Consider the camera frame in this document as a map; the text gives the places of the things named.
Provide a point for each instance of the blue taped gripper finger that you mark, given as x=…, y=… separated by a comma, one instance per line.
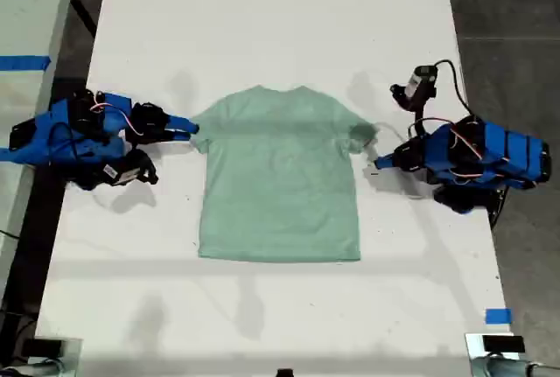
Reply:
x=390, y=165
x=184, y=124
x=389, y=157
x=172, y=135

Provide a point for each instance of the pale green T-shirt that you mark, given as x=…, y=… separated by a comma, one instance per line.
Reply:
x=280, y=176

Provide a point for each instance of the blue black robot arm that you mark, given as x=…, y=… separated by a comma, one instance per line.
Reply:
x=494, y=154
x=65, y=149

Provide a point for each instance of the black table clamp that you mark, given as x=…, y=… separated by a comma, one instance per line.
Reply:
x=499, y=208

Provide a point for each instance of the black table leg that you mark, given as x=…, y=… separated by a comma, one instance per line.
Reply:
x=85, y=9

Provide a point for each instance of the long blue tape strip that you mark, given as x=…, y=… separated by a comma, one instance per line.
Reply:
x=24, y=62

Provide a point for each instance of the short blue tape strip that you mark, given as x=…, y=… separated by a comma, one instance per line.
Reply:
x=4, y=155

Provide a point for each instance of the pale side table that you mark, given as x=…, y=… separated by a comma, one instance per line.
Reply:
x=26, y=1

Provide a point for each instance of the blue tape square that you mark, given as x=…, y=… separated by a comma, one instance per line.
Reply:
x=499, y=316

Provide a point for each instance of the small black box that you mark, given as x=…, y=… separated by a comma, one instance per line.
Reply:
x=503, y=343
x=43, y=347

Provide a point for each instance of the small black knob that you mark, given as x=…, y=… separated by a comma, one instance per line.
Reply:
x=284, y=372

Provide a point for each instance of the black camera stalk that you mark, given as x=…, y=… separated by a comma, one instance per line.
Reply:
x=419, y=119

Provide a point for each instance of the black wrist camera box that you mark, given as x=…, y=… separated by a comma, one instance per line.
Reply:
x=420, y=84
x=127, y=171

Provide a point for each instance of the shiny metal bracket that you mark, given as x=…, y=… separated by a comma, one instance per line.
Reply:
x=72, y=361
x=473, y=348

